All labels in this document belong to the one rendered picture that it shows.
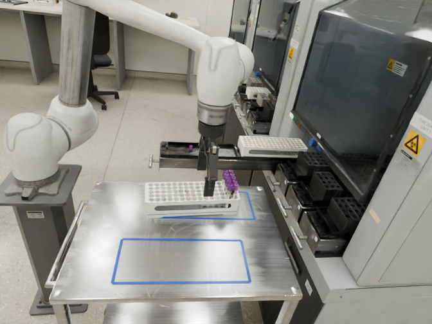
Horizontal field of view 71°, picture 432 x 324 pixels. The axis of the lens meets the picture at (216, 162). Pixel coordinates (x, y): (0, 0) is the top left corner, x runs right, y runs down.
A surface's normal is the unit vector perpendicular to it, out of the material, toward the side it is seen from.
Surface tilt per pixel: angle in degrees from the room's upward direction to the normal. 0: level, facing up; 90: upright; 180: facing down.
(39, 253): 90
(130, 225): 0
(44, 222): 90
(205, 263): 0
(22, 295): 0
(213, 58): 77
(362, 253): 90
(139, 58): 90
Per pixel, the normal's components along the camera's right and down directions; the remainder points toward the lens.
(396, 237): 0.13, 0.55
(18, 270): 0.12, -0.84
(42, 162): 0.78, 0.42
